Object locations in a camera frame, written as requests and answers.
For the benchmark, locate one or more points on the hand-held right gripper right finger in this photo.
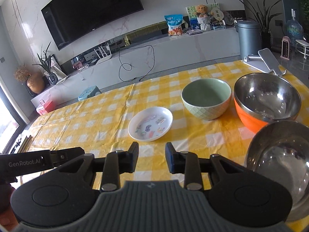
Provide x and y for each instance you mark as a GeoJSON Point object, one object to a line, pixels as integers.
{"type": "Point", "coordinates": [170, 159]}

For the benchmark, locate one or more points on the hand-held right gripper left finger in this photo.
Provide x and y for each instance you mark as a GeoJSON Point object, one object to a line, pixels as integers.
{"type": "Point", "coordinates": [134, 158]}

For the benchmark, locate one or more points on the round paper fan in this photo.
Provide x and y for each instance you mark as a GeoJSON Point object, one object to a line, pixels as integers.
{"type": "Point", "coordinates": [216, 14]}

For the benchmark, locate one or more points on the grey television cabinet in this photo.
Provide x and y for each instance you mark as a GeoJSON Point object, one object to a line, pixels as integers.
{"type": "Point", "coordinates": [181, 50]}

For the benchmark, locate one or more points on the white router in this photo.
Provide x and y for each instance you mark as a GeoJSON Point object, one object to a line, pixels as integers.
{"type": "Point", "coordinates": [102, 59]}

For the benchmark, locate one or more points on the yellow checkered tablecloth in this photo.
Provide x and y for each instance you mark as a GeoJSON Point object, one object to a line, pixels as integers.
{"type": "Point", "coordinates": [96, 116]}

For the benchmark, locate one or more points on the blue water jug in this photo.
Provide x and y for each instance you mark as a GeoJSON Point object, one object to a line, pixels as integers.
{"type": "Point", "coordinates": [294, 30]}

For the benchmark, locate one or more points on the green ceramic bowl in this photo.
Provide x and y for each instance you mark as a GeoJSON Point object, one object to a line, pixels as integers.
{"type": "Point", "coordinates": [205, 94]}

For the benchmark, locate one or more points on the copper vase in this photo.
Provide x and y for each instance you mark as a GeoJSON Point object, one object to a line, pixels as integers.
{"type": "Point", "coordinates": [36, 84]}

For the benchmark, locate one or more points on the dried flower bunch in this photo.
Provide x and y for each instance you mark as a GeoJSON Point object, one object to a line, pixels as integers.
{"type": "Point", "coordinates": [21, 73]}

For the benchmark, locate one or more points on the brown teddy bear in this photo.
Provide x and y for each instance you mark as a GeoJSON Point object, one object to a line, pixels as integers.
{"type": "Point", "coordinates": [201, 9]}

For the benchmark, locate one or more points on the small potted plant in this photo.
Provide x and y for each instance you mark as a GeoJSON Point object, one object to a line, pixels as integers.
{"type": "Point", "coordinates": [52, 78]}

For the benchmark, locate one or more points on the black wall television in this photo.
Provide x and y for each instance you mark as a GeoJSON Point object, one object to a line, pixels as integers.
{"type": "Point", "coordinates": [91, 12]}

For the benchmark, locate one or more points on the green picture board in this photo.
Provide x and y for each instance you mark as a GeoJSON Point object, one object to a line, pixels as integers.
{"type": "Point", "coordinates": [192, 17]}

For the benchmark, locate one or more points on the blue snack bag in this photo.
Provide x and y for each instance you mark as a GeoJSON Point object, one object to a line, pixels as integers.
{"type": "Point", "coordinates": [174, 26]}

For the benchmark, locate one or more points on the white printed plate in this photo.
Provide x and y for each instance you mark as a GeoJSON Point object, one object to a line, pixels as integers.
{"type": "Point", "coordinates": [144, 120]}

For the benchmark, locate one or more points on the red box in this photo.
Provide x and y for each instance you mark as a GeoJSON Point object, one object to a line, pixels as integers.
{"type": "Point", "coordinates": [45, 107]}

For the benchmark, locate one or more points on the grey trash can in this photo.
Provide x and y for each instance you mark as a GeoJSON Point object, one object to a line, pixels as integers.
{"type": "Point", "coordinates": [248, 41]}

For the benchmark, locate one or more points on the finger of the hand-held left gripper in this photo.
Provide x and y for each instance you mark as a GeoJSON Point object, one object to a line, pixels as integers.
{"type": "Point", "coordinates": [65, 156]}

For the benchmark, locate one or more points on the white round stool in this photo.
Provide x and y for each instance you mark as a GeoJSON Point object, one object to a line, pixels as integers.
{"type": "Point", "coordinates": [303, 44]}

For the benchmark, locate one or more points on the pink space heater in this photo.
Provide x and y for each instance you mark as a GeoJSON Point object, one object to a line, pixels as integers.
{"type": "Point", "coordinates": [286, 48]}

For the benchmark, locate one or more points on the tall leafy potted plant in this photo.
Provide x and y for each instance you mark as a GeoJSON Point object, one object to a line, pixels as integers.
{"type": "Point", "coordinates": [266, 40]}

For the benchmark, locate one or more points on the orange steel bowl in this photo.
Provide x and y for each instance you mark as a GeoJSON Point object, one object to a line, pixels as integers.
{"type": "Point", "coordinates": [265, 96]}

